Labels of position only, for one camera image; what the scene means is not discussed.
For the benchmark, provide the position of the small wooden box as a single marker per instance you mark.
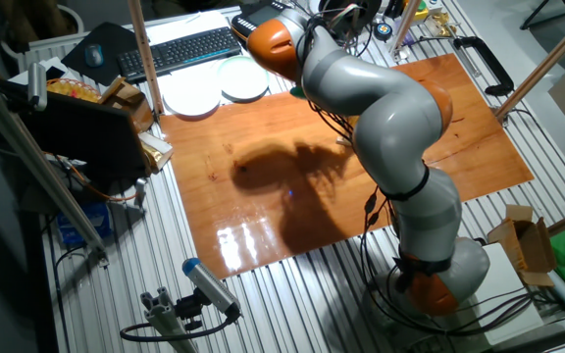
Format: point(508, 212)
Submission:
point(130, 100)

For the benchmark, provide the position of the black office chair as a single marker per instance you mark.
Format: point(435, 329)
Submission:
point(557, 10)

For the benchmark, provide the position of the white plate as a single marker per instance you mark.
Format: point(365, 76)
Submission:
point(191, 98)

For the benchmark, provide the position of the gold foil packet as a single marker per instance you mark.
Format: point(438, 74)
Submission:
point(157, 149)

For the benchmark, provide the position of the blue packet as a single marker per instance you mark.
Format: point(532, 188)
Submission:
point(84, 223)

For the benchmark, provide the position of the black monitor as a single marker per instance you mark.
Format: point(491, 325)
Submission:
point(81, 132)

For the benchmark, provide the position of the glossy wooden board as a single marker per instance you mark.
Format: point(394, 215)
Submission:
point(214, 147)

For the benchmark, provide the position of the black round tape measure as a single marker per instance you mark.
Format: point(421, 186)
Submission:
point(383, 30)

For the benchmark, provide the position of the open cardboard box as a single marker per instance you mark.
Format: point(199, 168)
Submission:
point(523, 245)

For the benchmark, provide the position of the white paper sheet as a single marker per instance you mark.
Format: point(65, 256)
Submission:
point(184, 24)

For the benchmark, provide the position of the yellow green button box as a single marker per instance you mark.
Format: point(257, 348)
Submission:
point(421, 10)

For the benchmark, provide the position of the black computer keyboard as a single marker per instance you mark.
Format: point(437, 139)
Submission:
point(179, 51)

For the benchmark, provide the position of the black mouse pad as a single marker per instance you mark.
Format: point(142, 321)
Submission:
point(118, 39)

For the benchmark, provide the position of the silver camera with blue end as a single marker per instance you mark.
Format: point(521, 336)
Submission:
point(211, 287)

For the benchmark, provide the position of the small metal clamp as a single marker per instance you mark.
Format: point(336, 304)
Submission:
point(140, 191)

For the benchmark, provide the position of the pale green plate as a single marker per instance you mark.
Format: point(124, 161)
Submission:
point(242, 78)

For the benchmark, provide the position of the short aluminium profile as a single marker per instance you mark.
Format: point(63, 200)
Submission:
point(165, 318)

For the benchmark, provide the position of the brass fitting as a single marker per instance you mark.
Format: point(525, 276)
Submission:
point(440, 22)

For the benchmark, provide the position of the aluminium frame beam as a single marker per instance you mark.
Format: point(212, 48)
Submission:
point(32, 162)

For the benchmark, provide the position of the black flat bar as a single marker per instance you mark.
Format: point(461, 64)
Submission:
point(542, 340)

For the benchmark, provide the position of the yellow basket with fruit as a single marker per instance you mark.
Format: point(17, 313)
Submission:
point(71, 89)

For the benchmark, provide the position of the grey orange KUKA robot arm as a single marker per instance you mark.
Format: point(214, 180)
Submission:
point(390, 122)

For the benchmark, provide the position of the silver camera on beam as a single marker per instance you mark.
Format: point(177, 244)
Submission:
point(37, 85)

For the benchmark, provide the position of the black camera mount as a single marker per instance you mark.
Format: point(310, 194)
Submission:
point(189, 306)

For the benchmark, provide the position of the black orange teach pendant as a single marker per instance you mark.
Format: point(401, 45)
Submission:
point(263, 12)

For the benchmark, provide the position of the grey computer mouse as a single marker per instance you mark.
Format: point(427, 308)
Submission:
point(94, 55)

